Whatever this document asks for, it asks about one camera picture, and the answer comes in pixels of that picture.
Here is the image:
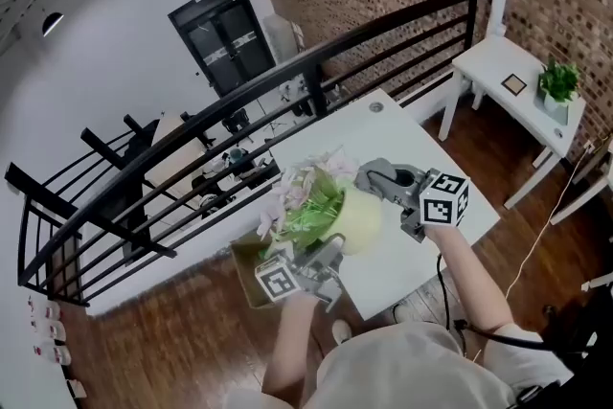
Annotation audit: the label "pale green flower pot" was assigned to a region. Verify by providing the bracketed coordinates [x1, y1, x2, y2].
[257, 146, 385, 258]

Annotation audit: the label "row of white slippers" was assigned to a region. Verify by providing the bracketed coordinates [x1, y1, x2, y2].
[24, 295, 89, 399]

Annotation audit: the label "black double door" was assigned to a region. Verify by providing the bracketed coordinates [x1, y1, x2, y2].
[167, 0, 279, 99]

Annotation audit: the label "black cable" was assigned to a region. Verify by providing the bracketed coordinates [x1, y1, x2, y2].
[434, 252, 593, 358]

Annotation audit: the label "person's beige clothing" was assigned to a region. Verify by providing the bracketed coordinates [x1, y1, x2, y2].
[223, 319, 579, 409]

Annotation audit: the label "brown cardboard box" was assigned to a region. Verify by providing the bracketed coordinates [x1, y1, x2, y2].
[229, 238, 291, 311]

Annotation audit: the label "person's right forearm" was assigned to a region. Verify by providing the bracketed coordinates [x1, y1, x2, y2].
[423, 224, 517, 335]

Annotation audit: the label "square wooden coaster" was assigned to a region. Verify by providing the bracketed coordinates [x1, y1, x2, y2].
[500, 72, 529, 99]

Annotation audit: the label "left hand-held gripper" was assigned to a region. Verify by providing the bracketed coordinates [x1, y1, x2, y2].
[254, 232, 347, 313]

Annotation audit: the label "person's white shoe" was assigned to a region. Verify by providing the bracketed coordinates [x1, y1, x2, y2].
[392, 300, 425, 325]
[330, 317, 354, 347]

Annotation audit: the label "person's left forearm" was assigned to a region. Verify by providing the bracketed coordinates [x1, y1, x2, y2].
[261, 291, 321, 401]

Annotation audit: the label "black metal railing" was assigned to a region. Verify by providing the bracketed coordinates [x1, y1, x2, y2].
[3, 0, 493, 308]

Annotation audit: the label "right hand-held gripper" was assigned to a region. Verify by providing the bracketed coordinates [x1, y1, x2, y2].
[373, 162, 471, 245]

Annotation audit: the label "yellow cable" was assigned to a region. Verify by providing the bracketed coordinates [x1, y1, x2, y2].
[504, 142, 598, 299]

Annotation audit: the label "small green potted plant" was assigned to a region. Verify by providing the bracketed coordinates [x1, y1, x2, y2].
[534, 56, 583, 126]

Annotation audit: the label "white side table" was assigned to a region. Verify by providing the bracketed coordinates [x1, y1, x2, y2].
[438, 34, 588, 211]

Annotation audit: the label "beige table downstairs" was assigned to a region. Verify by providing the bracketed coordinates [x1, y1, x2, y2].
[143, 110, 229, 203]

